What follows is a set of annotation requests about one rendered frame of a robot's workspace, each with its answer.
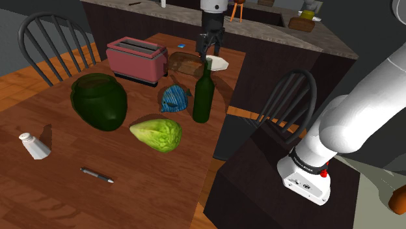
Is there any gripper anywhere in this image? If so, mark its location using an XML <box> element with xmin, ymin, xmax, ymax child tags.
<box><xmin>195</xmin><ymin>10</ymin><xmax>226</xmax><ymax>63</ymax></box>

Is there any white plate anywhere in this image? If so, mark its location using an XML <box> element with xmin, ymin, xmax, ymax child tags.
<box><xmin>205</xmin><ymin>55</ymin><xmax>230</xmax><ymax>72</ymax></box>

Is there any brown bread loaf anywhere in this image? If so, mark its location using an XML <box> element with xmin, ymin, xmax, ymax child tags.
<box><xmin>167</xmin><ymin>51</ymin><xmax>206</xmax><ymax>79</ymax></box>

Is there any dark kitchen counter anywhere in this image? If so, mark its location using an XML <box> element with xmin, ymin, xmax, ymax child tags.
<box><xmin>80</xmin><ymin>0</ymin><xmax>360</xmax><ymax>116</ymax></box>

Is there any dark green bottle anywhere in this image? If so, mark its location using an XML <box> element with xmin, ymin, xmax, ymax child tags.
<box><xmin>192</xmin><ymin>59</ymin><xmax>216</xmax><ymax>124</ymax></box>

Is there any blue fish figure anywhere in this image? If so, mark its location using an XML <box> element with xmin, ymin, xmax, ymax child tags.
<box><xmin>159</xmin><ymin>83</ymin><xmax>193</xmax><ymax>114</ymax></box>

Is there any pink toaster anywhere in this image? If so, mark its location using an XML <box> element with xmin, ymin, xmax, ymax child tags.
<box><xmin>105</xmin><ymin>36</ymin><xmax>170</xmax><ymax>88</ymax></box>

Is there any green lettuce head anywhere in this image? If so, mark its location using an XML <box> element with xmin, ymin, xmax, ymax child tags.
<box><xmin>129</xmin><ymin>118</ymin><xmax>183</xmax><ymax>154</ymax></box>

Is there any dark spindle-back chair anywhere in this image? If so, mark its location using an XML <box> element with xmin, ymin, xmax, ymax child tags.
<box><xmin>212</xmin><ymin>68</ymin><xmax>318</xmax><ymax>161</ymax></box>
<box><xmin>18</xmin><ymin>11</ymin><xmax>98</xmax><ymax>87</ymax></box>

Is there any dark green vase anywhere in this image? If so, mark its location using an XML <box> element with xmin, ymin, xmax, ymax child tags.
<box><xmin>70</xmin><ymin>72</ymin><xmax>129</xmax><ymax>132</ymax></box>

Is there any brown wooden table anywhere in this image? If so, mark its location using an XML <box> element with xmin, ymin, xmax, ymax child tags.
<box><xmin>0</xmin><ymin>33</ymin><xmax>247</xmax><ymax>229</ymax></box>

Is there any grey pen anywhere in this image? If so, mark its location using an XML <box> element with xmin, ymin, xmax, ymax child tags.
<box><xmin>79</xmin><ymin>167</ymin><xmax>115</xmax><ymax>184</ymax></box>

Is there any white salt shaker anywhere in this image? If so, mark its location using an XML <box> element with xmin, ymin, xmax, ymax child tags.
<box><xmin>18</xmin><ymin>132</ymin><xmax>52</xmax><ymax>161</ymax></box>

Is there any orange rounded object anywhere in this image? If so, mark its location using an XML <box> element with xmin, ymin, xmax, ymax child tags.
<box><xmin>388</xmin><ymin>186</ymin><xmax>406</xmax><ymax>215</ymax></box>

